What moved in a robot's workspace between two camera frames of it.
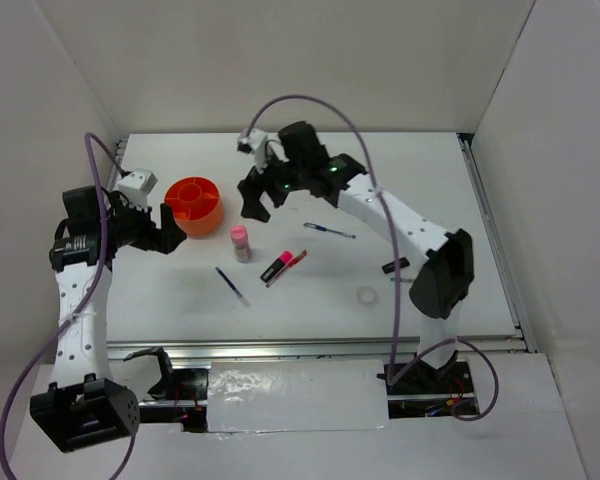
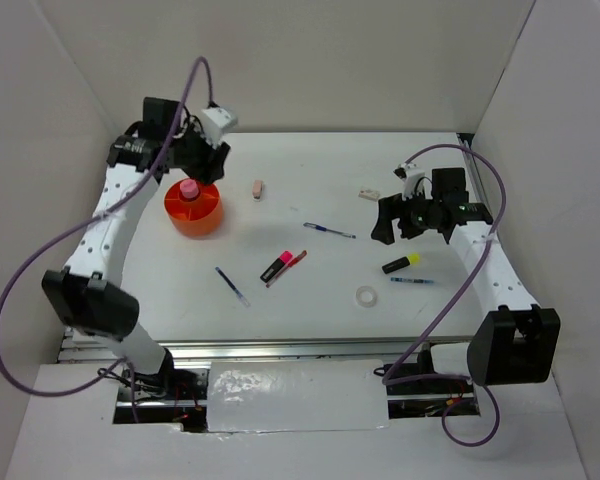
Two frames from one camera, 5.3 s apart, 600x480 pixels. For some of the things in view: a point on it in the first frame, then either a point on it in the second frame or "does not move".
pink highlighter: x=284 y=258 does not move
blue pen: x=326 y=229 does not move
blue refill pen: x=233 y=286 does not move
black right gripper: x=252 y=188 -> x=390 y=208
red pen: x=281 y=271 does not move
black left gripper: x=164 y=240 -> x=208 y=173
